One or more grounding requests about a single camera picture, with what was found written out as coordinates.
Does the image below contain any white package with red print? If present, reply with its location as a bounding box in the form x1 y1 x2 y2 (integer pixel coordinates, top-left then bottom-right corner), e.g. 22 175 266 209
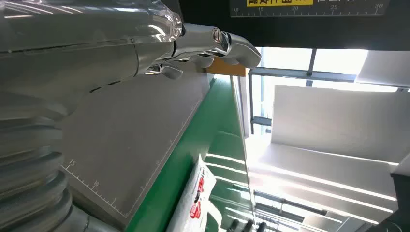
165 154 223 232

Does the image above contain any green conveyor belt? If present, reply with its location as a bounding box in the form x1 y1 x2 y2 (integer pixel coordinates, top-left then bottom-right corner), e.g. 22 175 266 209
125 75 254 232

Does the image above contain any brown cardboard box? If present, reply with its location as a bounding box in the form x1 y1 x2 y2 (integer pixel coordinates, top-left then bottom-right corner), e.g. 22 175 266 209
206 57 247 77

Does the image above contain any black machine gantry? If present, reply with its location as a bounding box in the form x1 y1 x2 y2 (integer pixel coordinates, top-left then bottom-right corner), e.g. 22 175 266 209
177 0 410 52

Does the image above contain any grey ruled scanning plate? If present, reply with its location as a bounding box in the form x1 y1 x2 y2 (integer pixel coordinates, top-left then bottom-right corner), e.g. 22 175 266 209
60 62 214 230

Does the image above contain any white partition panel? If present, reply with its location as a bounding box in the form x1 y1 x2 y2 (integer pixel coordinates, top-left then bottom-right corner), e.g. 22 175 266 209
270 84 410 164

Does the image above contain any black yellow ruler label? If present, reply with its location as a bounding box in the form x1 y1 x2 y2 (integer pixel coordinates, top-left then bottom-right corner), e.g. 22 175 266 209
230 0 390 18

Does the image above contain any dark window frame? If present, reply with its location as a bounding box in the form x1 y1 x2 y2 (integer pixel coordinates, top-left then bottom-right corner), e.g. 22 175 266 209
248 48 358 135

